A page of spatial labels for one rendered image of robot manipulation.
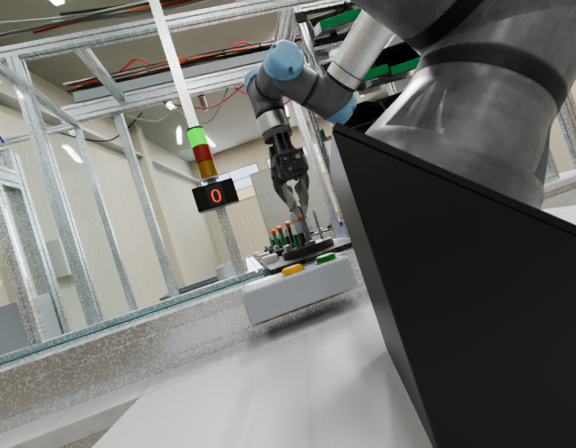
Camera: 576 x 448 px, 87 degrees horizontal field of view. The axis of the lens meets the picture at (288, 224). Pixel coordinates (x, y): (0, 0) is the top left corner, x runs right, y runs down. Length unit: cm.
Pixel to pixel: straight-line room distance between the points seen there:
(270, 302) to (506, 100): 44
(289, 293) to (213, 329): 17
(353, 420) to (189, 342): 40
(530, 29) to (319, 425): 35
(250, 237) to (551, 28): 1164
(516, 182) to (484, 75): 8
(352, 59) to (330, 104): 9
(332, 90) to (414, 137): 48
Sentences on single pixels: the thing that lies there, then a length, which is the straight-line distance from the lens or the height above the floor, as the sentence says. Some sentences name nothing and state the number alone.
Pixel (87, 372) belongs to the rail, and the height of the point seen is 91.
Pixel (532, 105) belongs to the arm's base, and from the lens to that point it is 28.
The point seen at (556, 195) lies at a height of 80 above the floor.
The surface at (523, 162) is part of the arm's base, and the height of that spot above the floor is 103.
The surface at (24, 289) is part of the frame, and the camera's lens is 111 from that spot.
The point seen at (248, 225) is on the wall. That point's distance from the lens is 1182.
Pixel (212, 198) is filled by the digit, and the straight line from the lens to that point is 91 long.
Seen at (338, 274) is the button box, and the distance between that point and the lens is 58.
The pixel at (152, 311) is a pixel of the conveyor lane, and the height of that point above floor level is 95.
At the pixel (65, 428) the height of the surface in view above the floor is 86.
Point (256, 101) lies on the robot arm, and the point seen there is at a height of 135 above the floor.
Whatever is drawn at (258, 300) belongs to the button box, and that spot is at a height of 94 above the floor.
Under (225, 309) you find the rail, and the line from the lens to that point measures 63.
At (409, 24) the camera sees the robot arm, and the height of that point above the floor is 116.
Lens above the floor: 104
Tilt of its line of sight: 1 degrees up
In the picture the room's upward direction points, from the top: 18 degrees counter-clockwise
